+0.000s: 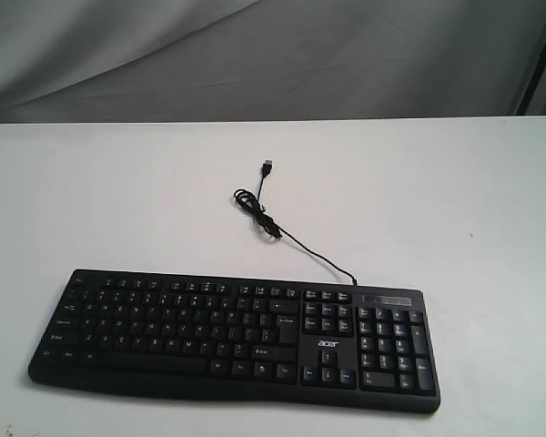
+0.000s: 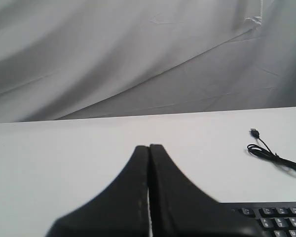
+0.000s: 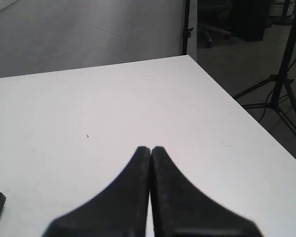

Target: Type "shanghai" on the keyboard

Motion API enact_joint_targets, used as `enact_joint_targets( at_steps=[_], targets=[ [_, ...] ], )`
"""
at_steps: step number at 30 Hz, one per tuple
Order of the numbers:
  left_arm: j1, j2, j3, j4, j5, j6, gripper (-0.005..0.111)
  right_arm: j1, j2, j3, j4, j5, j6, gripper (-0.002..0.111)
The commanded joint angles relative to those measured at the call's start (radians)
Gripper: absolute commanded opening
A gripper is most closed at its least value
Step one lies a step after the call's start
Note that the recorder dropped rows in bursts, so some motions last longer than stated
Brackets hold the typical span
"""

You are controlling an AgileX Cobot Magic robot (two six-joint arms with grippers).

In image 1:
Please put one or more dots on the black acer keyboard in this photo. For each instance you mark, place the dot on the black acer keyboard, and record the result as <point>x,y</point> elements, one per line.
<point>209,338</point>

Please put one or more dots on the grey backdrop cloth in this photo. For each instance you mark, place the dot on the grey backdrop cloth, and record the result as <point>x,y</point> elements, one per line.
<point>180,61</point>

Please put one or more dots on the black tripod stand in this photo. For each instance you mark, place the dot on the black tripod stand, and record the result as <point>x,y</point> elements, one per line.
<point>533,80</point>

